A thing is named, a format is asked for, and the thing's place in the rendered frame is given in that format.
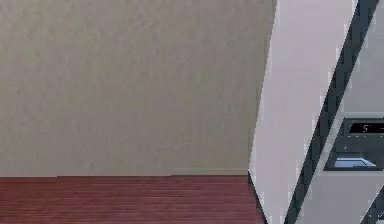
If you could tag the white fridge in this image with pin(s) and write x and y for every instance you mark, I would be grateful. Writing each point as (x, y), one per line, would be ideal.
(300, 100)

